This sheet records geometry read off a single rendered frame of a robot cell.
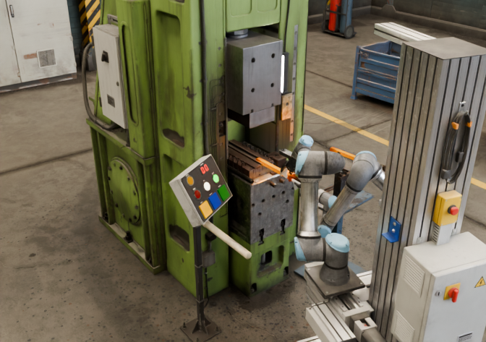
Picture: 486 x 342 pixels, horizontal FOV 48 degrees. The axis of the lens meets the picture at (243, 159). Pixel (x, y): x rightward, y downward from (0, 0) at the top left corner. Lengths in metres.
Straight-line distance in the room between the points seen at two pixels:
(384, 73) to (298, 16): 3.78
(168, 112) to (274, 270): 1.34
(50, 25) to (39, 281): 4.69
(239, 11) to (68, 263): 2.34
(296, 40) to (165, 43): 0.82
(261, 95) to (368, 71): 4.15
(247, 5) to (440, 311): 1.93
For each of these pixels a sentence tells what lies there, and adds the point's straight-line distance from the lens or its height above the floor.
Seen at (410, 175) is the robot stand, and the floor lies 1.52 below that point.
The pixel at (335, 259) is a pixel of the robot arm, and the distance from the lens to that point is 2.74.
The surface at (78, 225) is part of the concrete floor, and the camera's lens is 4.90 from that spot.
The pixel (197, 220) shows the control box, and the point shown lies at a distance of 2.97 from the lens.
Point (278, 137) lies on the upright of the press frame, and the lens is 3.71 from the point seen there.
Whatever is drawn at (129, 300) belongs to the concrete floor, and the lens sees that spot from 4.03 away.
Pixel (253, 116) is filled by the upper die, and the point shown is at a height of 1.34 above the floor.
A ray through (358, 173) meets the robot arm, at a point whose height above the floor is 1.26.
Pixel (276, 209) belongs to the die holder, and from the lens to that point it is 3.67.
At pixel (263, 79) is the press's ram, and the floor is 1.56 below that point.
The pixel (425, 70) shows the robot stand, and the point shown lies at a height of 1.96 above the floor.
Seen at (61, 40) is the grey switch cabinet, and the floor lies 0.61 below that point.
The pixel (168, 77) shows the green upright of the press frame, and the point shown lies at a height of 1.52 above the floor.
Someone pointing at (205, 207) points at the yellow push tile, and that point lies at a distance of 3.00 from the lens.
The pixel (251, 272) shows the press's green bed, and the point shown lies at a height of 0.23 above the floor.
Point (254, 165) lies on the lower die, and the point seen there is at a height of 0.99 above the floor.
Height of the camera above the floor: 2.59
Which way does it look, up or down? 27 degrees down
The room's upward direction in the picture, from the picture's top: straight up
